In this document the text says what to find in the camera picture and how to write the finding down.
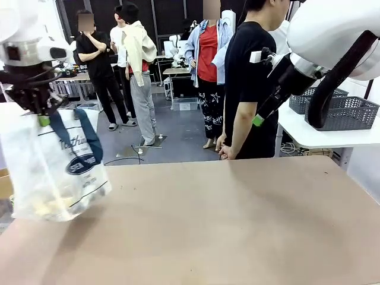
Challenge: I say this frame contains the mannequin metal base plate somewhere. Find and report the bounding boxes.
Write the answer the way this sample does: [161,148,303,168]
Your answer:
[134,134,167,149]

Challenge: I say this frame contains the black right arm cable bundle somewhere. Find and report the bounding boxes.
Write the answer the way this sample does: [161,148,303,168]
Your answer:
[307,29,380,129]

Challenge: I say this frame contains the person in cream hoodie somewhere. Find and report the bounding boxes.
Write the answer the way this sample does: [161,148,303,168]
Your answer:
[116,1,163,147]

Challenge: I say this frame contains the clear plastic storage bin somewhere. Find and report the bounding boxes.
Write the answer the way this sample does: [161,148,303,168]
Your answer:
[172,97,199,112]
[77,102,100,113]

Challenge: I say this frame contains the yellow snack pack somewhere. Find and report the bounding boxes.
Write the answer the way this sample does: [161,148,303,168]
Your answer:
[32,197,75,216]

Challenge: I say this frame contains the white side table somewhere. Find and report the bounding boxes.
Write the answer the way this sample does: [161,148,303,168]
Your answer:
[274,100,380,172]

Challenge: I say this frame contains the black floor cable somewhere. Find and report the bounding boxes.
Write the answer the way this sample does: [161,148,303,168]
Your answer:
[102,145,147,166]

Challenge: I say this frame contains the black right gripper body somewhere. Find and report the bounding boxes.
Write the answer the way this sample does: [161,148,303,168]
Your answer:
[268,54,317,96]

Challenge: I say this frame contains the background person white T-shirt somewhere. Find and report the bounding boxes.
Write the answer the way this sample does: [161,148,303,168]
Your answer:
[109,5,138,119]

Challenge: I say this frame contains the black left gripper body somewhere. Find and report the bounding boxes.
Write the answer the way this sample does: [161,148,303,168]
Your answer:
[5,85,58,115]

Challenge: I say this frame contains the black left arm cable bundle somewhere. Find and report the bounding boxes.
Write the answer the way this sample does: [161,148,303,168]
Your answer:
[0,62,65,91]

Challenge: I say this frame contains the long background work table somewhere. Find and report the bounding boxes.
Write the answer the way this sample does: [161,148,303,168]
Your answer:
[49,71,99,102]

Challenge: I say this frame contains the wooden board under table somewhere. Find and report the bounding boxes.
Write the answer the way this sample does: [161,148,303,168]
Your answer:
[308,148,334,157]

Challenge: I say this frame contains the white computer tower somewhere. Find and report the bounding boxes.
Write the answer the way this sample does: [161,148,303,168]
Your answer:
[163,77,173,100]

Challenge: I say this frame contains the person's left hand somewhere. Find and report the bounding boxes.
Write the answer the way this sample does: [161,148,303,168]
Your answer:
[215,134,229,153]

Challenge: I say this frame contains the mannequin with blue shirt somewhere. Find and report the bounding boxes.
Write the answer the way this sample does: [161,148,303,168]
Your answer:
[183,0,237,151]

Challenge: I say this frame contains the brown cardboard box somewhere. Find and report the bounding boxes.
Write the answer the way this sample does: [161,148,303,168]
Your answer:
[0,168,14,200]

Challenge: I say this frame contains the grey plastic basket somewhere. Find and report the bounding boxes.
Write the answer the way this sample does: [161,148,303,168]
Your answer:
[289,86,350,115]
[305,96,380,132]

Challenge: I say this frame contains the small white background robot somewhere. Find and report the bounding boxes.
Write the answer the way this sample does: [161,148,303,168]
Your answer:
[168,34,188,68]

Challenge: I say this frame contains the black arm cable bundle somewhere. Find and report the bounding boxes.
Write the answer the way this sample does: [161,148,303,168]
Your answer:
[307,29,380,129]
[0,62,65,91]

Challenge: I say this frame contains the small background table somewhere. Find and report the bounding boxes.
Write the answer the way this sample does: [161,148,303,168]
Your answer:
[162,67,192,102]

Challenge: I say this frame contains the flat floor plate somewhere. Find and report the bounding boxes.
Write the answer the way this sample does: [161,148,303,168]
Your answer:
[116,144,147,159]

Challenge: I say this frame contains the person's right forearm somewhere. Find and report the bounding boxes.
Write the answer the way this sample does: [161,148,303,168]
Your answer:
[230,102,258,155]

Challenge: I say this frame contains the black box under table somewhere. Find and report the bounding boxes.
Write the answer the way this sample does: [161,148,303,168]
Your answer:
[171,76,200,99]

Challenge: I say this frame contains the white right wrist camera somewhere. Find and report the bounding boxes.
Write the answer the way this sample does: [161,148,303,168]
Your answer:
[249,46,280,65]

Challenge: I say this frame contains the person in black T-shirt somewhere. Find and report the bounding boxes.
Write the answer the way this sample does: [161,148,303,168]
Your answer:
[222,0,290,160]

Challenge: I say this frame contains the background person in black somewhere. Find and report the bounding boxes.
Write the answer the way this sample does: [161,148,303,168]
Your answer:
[74,9,138,131]

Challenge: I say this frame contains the white cables under table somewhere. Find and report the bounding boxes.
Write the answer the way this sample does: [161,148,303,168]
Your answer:
[280,141,308,156]

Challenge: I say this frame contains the person's right hand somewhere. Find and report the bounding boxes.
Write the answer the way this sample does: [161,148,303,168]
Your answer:
[221,144,239,161]

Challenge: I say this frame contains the clear shopping bag navy handles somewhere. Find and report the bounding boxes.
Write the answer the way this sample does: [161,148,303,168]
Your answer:
[0,107,113,223]

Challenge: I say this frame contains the white shirt figure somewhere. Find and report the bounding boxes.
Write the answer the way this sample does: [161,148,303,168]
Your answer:
[268,19,291,56]

